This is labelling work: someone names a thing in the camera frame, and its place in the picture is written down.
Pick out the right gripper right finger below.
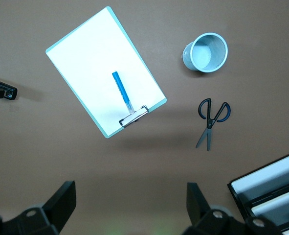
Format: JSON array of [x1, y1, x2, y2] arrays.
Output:
[[182, 182, 285, 235]]

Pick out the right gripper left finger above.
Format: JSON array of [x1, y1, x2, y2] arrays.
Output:
[[1, 180, 76, 235]]

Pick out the blue marker pen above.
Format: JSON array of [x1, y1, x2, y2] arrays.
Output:
[[111, 70, 134, 115]]

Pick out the black stacked paper tray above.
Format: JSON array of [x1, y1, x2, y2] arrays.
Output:
[[226, 153, 289, 233]]

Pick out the black and blue scissors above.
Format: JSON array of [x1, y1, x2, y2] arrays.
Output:
[[195, 98, 232, 152]]

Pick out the teal clipboard with metal clip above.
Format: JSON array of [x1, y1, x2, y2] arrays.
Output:
[[45, 6, 168, 140]]

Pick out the black stapler with red end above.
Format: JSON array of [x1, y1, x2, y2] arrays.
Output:
[[0, 76, 18, 103]]

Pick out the light blue mesh cup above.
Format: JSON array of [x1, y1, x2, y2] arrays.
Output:
[[182, 33, 229, 73]]

